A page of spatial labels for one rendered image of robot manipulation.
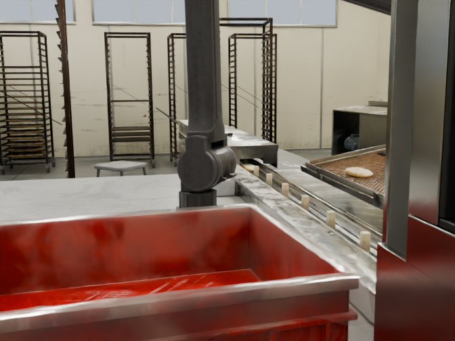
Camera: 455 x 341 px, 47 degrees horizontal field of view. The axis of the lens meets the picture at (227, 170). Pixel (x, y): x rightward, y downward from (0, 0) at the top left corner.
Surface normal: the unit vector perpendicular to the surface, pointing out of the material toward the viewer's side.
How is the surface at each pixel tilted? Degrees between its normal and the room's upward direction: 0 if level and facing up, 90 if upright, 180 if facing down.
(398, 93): 90
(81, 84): 90
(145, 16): 90
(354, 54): 90
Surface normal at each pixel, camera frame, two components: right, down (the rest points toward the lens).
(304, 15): 0.19, 0.15
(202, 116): -0.35, 0.02
